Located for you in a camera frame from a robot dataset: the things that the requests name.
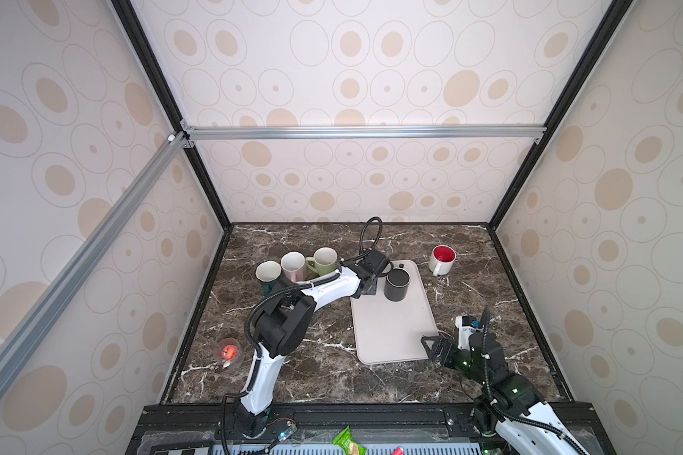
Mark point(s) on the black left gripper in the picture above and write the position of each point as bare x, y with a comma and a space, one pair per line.
372, 287

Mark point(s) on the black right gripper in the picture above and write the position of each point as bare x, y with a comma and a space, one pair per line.
452, 351

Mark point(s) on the light green mug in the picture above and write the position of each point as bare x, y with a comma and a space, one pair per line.
323, 261

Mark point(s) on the white mug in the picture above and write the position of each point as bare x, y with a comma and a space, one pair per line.
441, 260

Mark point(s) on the pink faceted mug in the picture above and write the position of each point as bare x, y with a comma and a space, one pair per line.
294, 266

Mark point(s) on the dark green faceted mug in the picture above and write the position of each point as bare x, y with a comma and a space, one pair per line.
267, 274

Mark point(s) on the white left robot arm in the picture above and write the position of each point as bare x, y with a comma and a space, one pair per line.
277, 325

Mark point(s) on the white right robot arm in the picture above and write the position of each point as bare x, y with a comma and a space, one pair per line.
509, 405

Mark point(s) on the black mug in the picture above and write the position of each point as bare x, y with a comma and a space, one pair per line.
396, 284

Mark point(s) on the beige plastic tray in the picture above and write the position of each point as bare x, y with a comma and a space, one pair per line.
391, 331

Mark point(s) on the green snack packet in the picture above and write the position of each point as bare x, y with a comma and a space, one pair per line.
345, 441

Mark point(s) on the clear cup with red object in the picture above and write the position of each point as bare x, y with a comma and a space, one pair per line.
229, 352

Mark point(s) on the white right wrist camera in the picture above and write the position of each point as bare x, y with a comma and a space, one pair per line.
467, 325

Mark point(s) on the aluminium rail back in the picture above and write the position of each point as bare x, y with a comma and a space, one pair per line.
381, 132

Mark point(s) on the aluminium rail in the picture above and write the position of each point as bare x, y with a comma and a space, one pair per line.
381, 132
34, 327

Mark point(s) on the black corner frame post left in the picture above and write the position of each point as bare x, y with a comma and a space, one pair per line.
130, 23

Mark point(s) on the black corner frame post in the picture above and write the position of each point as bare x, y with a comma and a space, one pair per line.
593, 51
130, 23

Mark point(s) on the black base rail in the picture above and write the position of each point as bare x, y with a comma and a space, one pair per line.
317, 423

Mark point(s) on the black corner frame post right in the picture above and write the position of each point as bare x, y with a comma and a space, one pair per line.
593, 51

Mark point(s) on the aluminium rail left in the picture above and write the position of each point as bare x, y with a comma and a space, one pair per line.
34, 327

